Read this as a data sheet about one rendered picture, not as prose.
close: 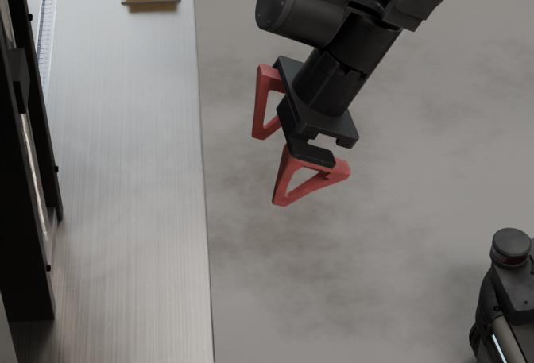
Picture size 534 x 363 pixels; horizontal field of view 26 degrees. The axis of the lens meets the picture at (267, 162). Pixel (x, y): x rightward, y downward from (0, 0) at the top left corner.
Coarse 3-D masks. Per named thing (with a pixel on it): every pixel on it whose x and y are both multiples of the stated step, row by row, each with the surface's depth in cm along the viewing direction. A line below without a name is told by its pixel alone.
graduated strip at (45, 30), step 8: (48, 0) 159; (40, 8) 157; (48, 8) 157; (40, 16) 156; (48, 16) 156; (40, 24) 155; (48, 24) 155; (40, 32) 153; (48, 32) 153; (40, 40) 152; (48, 40) 152; (40, 48) 151; (48, 48) 151; (40, 56) 150; (48, 56) 150; (40, 64) 148; (48, 64) 148; (40, 72) 147; (48, 72) 147; (48, 80) 146
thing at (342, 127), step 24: (288, 72) 109; (312, 72) 105; (336, 72) 104; (360, 72) 104; (288, 96) 107; (312, 96) 106; (336, 96) 105; (312, 120) 105; (336, 120) 107; (336, 144) 106
